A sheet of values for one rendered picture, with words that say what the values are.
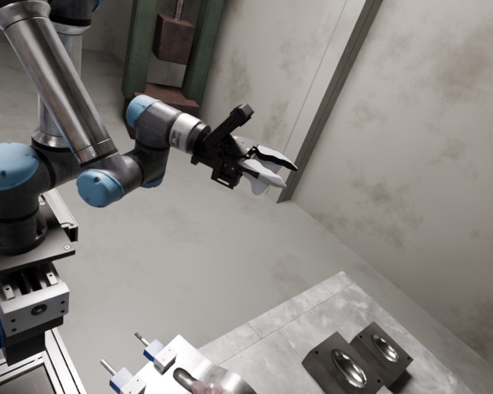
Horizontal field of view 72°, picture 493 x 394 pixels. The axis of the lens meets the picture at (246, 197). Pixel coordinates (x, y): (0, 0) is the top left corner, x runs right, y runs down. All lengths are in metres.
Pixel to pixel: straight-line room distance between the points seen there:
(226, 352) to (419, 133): 2.23
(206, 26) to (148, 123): 3.01
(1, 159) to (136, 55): 2.81
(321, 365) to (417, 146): 2.07
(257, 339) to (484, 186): 2.05
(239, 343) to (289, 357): 0.17
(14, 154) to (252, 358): 0.85
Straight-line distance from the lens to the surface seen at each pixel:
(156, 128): 0.72
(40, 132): 0.95
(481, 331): 3.17
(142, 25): 3.55
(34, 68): 0.70
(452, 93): 2.82
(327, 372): 1.16
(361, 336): 1.33
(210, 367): 1.03
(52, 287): 0.97
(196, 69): 3.78
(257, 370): 1.15
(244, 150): 0.66
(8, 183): 0.88
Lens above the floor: 1.74
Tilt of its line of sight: 32 degrees down
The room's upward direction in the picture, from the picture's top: 21 degrees clockwise
